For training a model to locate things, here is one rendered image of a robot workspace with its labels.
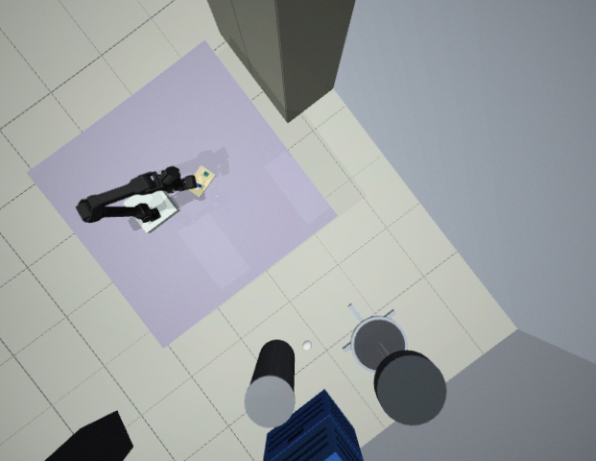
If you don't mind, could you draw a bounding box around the pale yellow board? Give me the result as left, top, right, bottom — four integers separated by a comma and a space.
190, 166, 216, 197

